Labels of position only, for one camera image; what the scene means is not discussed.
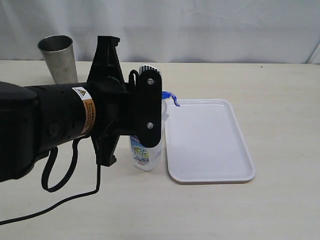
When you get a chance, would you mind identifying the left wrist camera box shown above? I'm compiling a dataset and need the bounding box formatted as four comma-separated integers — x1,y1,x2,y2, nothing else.
132,64,163,148

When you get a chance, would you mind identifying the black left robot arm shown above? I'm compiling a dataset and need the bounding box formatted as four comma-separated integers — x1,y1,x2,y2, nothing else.
0,36,137,182

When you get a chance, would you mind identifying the white rectangular plastic tray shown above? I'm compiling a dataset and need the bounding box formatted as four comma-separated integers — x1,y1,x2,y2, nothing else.
164,99,256,185

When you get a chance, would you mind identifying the white backdrop curtain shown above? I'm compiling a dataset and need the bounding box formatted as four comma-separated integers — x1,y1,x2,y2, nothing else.
0,0,320,64

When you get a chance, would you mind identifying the clear plastic pitcher container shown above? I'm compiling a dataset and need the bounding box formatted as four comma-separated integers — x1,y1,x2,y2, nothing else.
129,100,169,172

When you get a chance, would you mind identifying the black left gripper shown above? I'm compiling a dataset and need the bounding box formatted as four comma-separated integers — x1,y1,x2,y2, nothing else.
87,35,137,167

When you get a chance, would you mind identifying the blue plastic lid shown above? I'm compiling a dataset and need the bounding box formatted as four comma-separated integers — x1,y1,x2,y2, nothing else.
162,91,181,107

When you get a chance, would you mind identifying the stainless steel tumbler cup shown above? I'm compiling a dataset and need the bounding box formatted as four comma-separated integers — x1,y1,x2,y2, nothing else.
37,35,78,84

